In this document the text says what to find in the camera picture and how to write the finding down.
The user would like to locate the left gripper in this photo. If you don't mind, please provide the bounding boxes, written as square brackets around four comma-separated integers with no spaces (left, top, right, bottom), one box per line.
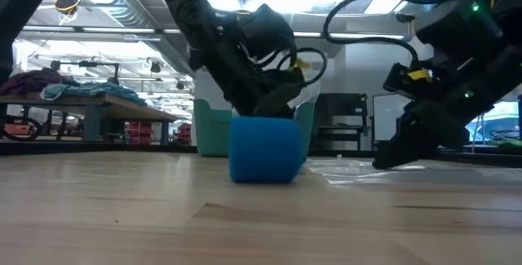
[211,52,305,120]

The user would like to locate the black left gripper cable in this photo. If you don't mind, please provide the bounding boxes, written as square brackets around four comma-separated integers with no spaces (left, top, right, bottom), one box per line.
[250,46,329,89]

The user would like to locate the black overhead camera rig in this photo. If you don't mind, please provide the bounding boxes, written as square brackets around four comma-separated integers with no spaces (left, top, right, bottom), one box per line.
[49,59,122,82]

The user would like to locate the blue elastic bandage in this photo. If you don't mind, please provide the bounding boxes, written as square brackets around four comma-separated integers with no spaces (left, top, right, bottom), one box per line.
[228,116,306,184]

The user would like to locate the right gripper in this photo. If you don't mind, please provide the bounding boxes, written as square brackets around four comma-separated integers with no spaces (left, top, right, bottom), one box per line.
[372,99,471,170]

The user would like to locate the black ceiling camera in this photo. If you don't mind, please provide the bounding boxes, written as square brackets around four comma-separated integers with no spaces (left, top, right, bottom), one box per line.
[54,0,82,24]

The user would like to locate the wooden workbench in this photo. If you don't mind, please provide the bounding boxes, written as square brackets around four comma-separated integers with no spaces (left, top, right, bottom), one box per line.
[0,92,179,144]

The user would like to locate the long ceiling light bar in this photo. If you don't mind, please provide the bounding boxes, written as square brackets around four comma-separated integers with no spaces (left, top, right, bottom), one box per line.
[20,23,413,42]

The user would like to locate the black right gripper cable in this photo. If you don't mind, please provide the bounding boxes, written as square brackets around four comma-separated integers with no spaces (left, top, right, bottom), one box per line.
[323,0,474,70]

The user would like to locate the red storage bins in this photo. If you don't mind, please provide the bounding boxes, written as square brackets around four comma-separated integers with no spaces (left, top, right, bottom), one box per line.
[176,122,192,146]
[122,121,154,144]

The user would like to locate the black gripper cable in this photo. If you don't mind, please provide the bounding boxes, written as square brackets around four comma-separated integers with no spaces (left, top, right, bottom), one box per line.
[250,46,329,89]
[323,0,474,70]

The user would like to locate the purple cloth pile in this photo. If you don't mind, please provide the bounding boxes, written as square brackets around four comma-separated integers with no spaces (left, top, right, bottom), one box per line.
[0,68,81,97]

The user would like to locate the teal cloth pile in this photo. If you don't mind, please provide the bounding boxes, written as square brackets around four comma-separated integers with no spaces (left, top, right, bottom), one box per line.
[39,81,148,107]

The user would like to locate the green cloth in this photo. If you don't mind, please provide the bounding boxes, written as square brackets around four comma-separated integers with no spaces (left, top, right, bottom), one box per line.
[491,137,522,150]

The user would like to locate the white whiteboard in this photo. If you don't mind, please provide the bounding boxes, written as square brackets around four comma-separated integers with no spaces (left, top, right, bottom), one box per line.
[371,92,409,142]

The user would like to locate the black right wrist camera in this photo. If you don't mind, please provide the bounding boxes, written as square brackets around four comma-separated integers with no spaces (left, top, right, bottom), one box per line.
[382,61,436,99]

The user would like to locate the black shelving cart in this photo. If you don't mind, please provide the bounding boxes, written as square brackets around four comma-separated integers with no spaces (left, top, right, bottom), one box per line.
[312,92,370,152]

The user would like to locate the green plastic bin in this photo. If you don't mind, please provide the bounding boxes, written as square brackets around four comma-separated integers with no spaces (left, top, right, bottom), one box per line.
[192,99,316,162]

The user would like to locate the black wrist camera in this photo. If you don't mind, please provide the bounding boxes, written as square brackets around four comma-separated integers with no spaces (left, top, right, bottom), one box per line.
[382,61,436,99]
[238,2,297,60]

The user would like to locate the black table rig frame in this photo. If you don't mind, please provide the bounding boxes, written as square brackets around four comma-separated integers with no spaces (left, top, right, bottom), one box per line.
[0,139,522,169]

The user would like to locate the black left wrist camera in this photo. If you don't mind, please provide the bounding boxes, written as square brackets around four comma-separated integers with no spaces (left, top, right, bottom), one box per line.
[238,2,297,60]

